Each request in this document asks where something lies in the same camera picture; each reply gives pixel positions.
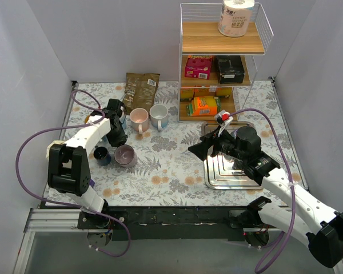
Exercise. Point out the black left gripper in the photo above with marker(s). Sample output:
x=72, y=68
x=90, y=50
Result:
x=118, y=137

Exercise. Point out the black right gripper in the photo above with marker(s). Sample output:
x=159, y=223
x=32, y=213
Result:
x=212, y=144

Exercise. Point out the light blue mug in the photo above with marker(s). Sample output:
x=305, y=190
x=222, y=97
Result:
x=123, y=121

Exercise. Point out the pink mug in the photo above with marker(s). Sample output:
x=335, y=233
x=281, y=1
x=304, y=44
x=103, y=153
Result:
x=139, y=118

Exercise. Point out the blue mug yellow inside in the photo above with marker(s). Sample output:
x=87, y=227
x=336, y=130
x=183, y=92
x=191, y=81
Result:
x=86, y=121

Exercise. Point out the white blue gradient mug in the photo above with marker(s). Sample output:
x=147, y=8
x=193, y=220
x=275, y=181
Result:
x=159, y=116

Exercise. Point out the navy blue mug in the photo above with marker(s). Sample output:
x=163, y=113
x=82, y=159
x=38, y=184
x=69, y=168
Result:
x=102, y=156

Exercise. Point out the mauve purple mug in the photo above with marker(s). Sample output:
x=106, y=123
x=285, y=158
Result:
x=125, y=156

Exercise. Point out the teal grey mug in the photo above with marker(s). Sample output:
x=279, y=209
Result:
x=234, y=133

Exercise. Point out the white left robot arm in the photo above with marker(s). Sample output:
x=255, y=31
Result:
x=69, y=171

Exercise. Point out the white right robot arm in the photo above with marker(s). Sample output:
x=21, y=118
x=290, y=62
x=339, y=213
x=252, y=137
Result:
x=313, y=223

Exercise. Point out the steel tray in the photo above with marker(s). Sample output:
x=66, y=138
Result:
x=223, y=172

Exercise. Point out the brown snack bag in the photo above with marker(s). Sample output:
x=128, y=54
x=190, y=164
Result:
x=140, y=90

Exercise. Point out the orange green sponge pack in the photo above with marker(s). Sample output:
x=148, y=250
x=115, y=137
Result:
x=204, y=106

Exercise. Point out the yellow sponge packs row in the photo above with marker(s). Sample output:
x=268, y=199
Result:
x=188, y=93

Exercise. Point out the pink Mommy box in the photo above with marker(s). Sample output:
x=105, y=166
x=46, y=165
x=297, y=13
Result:
x=198, y=66

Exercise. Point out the black box on shelf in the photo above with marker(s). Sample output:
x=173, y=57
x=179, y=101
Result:
x=230, y=69

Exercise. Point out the toilet paper roll on shelf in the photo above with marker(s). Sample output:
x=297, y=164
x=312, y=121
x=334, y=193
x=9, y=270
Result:
x=235, y=17

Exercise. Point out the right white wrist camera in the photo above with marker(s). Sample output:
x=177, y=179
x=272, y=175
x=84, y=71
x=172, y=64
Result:
x=224, y=119

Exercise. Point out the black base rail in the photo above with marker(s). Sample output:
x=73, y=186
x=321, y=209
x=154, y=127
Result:
x=176, y=222

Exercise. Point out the white wire wooden shelf rack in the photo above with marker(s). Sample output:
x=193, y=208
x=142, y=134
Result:
x=213, y=64

